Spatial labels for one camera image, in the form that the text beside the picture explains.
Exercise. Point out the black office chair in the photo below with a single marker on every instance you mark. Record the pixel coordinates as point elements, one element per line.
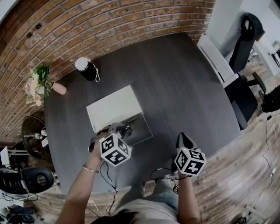
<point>242,54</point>

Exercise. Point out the white phone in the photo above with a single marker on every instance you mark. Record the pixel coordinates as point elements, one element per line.
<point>44,142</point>

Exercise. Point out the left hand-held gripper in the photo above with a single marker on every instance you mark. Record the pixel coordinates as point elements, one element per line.
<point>114,151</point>

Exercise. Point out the pink vase with flowers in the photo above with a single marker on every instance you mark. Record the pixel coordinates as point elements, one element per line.
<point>39,87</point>

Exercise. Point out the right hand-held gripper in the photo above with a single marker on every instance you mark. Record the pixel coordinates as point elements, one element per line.
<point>190,162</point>

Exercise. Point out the person's left forearm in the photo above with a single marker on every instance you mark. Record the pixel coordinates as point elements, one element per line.
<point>81,190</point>

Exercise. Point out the round black side table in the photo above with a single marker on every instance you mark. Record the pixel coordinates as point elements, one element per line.
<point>32,127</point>

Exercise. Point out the person's left hand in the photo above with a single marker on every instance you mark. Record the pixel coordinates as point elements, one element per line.
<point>95,155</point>

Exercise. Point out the person's right forearm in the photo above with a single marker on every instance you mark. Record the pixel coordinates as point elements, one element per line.
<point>188,197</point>

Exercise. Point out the white lidded cup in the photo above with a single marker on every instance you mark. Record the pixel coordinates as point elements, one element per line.
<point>43,131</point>

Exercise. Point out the white equipment cart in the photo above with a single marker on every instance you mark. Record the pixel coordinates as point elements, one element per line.
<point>8,172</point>

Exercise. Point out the black bottle with white lid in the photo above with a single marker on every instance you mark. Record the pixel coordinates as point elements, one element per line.
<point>86,70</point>

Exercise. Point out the white desk side panel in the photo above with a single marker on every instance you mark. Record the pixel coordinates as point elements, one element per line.
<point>215,59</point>

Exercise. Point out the black chair headrest with hole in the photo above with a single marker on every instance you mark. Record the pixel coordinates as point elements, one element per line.
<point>37,179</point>

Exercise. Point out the person's legs in jeans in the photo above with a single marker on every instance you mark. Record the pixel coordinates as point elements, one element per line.
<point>157,192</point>

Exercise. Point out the white box with grey drawer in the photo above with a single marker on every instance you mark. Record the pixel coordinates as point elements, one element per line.
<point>113,107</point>

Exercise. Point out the person's light shirt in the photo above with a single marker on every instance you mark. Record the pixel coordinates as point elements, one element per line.
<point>144,212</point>

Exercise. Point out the clear drink bottle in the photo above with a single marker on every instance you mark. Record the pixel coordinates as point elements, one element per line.
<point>36,136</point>

